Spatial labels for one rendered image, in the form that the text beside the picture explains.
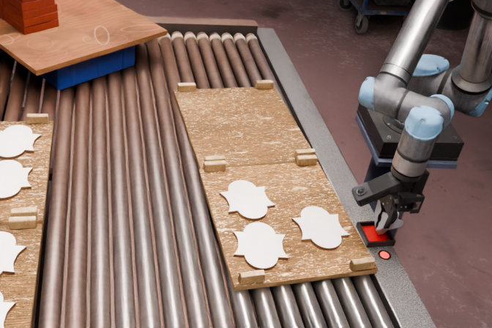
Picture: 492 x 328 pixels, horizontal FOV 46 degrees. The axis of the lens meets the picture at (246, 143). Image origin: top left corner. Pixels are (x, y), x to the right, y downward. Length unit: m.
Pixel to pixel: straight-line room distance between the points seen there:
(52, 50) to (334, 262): 1.07
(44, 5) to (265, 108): 0.78
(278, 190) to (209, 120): 0.36
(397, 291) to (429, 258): 1.52
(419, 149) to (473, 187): 2.18
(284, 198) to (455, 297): 1.44
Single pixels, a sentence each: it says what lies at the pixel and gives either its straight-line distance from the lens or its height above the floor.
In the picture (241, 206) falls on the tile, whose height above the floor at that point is 0.95.
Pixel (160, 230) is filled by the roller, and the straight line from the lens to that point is 1.41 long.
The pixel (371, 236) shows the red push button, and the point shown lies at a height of 0.92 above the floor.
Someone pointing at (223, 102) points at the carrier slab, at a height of 0.94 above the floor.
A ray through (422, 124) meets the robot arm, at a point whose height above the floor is 1.28.
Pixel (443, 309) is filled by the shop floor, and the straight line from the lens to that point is 2.73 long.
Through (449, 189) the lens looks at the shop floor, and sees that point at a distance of 3.39.
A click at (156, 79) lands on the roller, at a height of 0.92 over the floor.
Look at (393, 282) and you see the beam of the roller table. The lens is 1.42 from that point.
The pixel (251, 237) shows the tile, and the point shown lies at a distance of 1.38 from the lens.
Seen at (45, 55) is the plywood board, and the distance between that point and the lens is 1.86.
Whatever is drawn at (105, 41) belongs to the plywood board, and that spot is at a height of 1.04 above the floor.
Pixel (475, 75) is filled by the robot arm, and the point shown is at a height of 1.21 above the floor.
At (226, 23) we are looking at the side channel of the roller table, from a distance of 2.36.
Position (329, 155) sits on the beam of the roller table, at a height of 0.91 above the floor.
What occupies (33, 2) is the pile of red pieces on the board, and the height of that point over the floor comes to 1.14.
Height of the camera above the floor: 1.91
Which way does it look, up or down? 36 degrees down
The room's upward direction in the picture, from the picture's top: 9 degrees clockwise
